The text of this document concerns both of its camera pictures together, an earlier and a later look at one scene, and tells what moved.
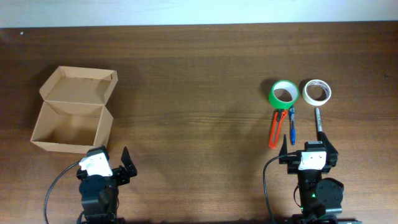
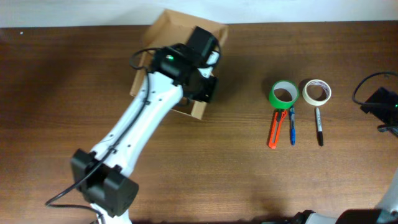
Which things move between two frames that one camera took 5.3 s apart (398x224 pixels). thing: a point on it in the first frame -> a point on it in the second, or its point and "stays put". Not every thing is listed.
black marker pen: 319,121 stays put
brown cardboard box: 75,117 -> 172,28
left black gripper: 124,176 -> 208,91
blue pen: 292,117 stays put
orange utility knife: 278,117 stays put
